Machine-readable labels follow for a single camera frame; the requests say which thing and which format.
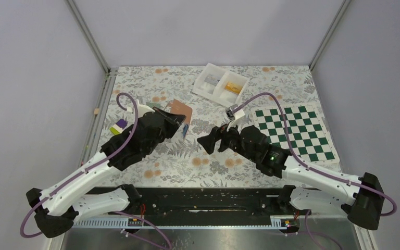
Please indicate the purple white green block stack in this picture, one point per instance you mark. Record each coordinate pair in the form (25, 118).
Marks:
(118, 127)

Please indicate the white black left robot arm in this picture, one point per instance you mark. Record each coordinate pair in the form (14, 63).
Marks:
(59, 207)

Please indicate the floral tablecloth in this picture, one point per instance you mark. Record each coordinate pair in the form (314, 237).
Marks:
(183, 162)

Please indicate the silver credit card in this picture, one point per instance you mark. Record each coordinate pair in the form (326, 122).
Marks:
(213, 80)

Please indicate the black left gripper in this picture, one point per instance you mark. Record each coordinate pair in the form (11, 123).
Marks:
(174, 121)

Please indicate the gold credit card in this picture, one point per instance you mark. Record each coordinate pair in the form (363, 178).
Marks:
(232, 87)

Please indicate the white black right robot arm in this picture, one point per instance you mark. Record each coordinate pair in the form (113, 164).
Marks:
(360, 199)

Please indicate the green white chessboard mat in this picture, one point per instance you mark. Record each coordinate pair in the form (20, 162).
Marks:
(308, 134)

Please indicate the blue credit card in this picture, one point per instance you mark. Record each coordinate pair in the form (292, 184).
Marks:
(185, 130)

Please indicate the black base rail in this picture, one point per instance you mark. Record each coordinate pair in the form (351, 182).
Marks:
(212, 207)

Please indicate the white two-compartment plastic bin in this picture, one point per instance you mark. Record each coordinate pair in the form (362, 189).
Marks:
(217, 93)

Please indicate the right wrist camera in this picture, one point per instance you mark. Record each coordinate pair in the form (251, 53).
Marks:
(235, 116)

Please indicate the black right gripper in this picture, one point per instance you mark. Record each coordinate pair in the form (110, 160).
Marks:
(208, 141)

